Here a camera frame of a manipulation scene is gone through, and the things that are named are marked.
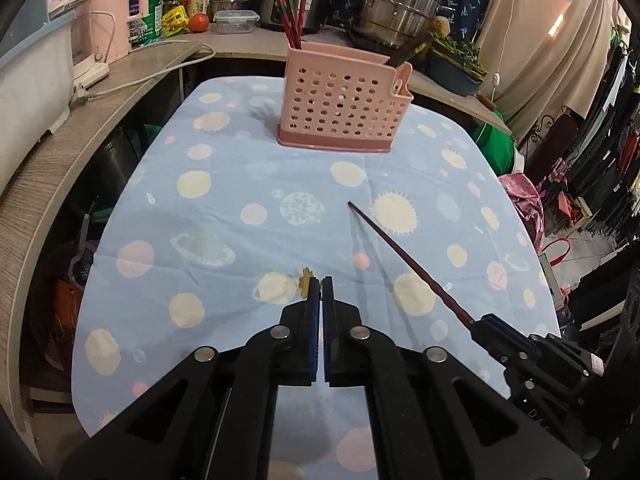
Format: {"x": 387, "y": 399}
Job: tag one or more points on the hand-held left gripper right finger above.
{"x": 327, "y": 332}

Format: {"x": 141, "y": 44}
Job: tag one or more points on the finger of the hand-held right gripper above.
{"x": 510, "y": 330}
{"x": 500, "y": 347}

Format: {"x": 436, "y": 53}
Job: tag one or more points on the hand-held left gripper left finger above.
{"x": 313, "y": 332}

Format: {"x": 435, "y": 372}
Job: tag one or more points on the gold flower spoon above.
{"x": 303, "y": 282}

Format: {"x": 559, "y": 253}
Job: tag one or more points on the dark red chopstick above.
{"x": 281, "y": 7}
{"x": 289, "y": 10}
{"x": 457, "y": 308}

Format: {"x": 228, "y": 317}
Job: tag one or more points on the pink perforated utensil basket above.
{"x": 340, "y": 110}

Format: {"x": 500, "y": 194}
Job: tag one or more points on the pink floral cloth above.
{"x": 520, "y": 195}

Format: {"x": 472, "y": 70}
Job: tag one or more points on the green bag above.
{"x": 500, "y": 147}

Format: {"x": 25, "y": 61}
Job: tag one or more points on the blue planet print tablecloth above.
{"x": 225, "y": 170}

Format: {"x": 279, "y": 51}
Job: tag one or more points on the dark chair with ironwork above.
{"x": 565, "y": 137}

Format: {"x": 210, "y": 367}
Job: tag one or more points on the hanging dark clothes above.
{"x": 605, "y": 150}

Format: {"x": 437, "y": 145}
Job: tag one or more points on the wooden stick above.
{"x": 487, "y": 101}

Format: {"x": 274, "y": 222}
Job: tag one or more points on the blue planter with greens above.
{"x": 452, "y": 72}

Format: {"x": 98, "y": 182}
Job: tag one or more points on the beige curtain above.
{"x": 540, "y": 45}

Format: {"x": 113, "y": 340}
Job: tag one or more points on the glass container with lid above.
{"x": 235, "y": 23}

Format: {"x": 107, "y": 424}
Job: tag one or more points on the curved wooden counter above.
{"x": 125, "y": 75}

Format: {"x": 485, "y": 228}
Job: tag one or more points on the steel rice cooker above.
{"x": 315, "y": 5}

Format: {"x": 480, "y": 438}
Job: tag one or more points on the red tomato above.
{"x": 199, "y": 22}

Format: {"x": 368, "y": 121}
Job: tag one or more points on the steel steamer pot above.
{"x": 400, "y": 5}

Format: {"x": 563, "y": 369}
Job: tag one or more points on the small pot glass lid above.
{"x": 230, "y": 1}

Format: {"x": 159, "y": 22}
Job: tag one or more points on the yellow packet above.
{"x": 175, "y": 19}

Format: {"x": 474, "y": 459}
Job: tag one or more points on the green white packet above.
{"x": 147, "y": 15}

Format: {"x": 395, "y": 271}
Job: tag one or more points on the white storage bin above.
{"x": 25, "y": 100}

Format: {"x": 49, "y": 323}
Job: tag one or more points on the pink appliance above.
{"x": 112, "y": 20}

